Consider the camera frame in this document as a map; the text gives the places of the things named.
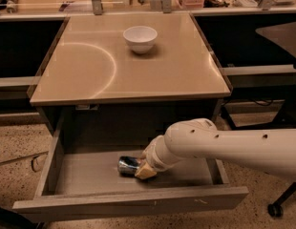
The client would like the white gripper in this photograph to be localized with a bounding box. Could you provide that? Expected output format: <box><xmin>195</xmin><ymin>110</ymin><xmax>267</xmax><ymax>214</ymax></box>
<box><xmin>135</xmin><ymin>136</ymin><xmax>165</xmax><ymax>179</ymax></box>

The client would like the open top drawer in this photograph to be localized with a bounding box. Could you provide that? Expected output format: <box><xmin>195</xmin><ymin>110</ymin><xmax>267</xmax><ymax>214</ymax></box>
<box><xmin>13</xmin><ymin>106</ymin><xmax>248</xmax><ymax>222</ymax></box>

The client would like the grey drawer cabinet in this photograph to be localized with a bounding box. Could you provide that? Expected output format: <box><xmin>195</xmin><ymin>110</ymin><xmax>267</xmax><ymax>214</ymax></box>
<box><xmin>27</xmin><ymin>12</ymin><xmax>234</xmax><ymax>135</ymax></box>

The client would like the redbull can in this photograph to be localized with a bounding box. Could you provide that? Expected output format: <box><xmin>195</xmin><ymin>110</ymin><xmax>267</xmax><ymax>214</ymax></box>
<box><xmin>117</xmin><ymin>156</ymin><xmax>143</xmax><ymax>177</ymax></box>

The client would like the black office chair base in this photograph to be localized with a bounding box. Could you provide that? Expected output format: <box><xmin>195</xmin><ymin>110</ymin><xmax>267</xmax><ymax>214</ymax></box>
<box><xmin>221</xmin><ymin>107</ymin><xmax>296</xmax><ymax>218</ymax></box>

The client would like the white bowl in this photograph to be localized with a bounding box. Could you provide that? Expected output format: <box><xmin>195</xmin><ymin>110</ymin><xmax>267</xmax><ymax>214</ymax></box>
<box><xmin>123</xmin><ymin>26</ymin><xmax>158</xmax><ymax>54</ymax></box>

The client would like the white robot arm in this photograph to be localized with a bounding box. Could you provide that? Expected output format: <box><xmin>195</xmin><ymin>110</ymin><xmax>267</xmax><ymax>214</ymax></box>
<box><xmin>136</xmin><ymin>118</ymin><xmax>296</xmax><ymax>182</ymax></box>

